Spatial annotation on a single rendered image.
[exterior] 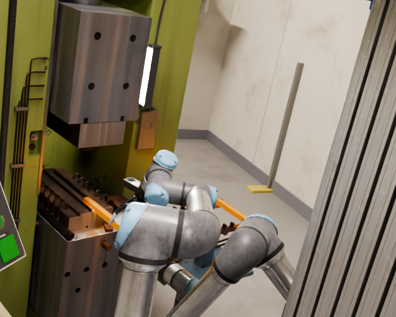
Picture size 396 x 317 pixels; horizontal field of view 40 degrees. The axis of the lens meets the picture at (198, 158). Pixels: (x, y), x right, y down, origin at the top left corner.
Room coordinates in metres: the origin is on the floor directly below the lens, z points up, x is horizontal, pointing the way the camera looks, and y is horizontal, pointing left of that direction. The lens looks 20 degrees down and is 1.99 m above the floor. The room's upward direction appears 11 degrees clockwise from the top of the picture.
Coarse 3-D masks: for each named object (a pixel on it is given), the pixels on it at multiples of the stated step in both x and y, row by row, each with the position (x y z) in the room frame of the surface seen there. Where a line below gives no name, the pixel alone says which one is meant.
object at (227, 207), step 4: (220, 200) 2.39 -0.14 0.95; (220, 204) 2.37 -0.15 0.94; (224, 204) 2.35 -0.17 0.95; (228, 204) 2.36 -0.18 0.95; (224, 208) 2.34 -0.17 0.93; (228, 208) 2.33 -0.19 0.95; (232, 208) 2.33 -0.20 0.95; (228, 212) 2.32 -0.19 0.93; (232, 212) 2.30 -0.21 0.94; (236, 212) 2.30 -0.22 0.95; (240, 212) 2.30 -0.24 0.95; (236, 216) 2.28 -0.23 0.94; (240, 216) 2.26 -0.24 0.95; (244, 216) 2.26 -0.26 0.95; (240, 220) 2.26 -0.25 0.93
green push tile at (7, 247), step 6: (12, 234) 1.57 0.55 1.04; (0, 240) 1.51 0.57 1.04; (6, 240) 1.53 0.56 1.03; (12, 240) 1.55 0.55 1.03; (0, 246) 1.50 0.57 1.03; (6, 246) 1.52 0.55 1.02; (12, 246) 1.54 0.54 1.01; (0, 252) 1.49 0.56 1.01; (6, 252) 1.51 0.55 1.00; (12, 252) 1.53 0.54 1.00; (18, 252) 1.55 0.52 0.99; (6, 258) 1.50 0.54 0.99; (12, 258) 1.52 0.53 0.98
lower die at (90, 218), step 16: (48, 176) 2.19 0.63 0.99; (64, 176) 2.20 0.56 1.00; (48, 192) 2.05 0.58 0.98; (64, 192) 2.06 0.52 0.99; (64, 208) 1.94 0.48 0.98; (80, 208) 1.94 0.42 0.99; (112, 208) 2.00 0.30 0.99; (64, 224) 1.89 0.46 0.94; (80, 224) 1.90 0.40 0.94; (96, 224) 1.96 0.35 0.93
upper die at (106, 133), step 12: (48, 120) 2.03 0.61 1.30; (60, 120) 1.97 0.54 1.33; (120, 120) 2.00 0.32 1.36; (60, 132) 1.96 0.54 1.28; (72, 132) 1.90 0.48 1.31; (84, 132) 1.88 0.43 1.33; (96, 132) 1.92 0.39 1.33; (108, 132) 1.95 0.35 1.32; (120, 132) 1.99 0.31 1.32; (72, 144) 1.89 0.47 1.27; (84, 144) 1.88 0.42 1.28; (96, 144) 1.92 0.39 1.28; (108, 144) 1.96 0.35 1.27
